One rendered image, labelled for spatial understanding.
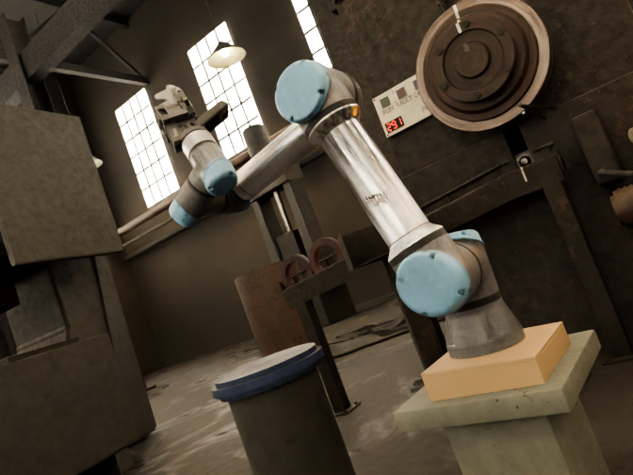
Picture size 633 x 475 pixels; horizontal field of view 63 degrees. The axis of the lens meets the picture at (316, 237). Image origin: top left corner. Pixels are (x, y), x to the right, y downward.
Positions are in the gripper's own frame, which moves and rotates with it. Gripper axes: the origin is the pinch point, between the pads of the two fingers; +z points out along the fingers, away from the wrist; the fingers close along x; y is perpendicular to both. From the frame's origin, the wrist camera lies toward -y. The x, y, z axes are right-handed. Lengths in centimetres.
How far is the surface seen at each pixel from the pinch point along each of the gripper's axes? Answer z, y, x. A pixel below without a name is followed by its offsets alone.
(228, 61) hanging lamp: 547, -241, 418
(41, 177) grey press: 160, 49, 162
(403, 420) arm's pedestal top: -94, -6, 12
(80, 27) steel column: 598, -50, 336
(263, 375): -64, 9, 38
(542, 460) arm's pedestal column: -112, -21, 6
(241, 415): -67, 17, 48
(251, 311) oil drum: 85, -52, 311
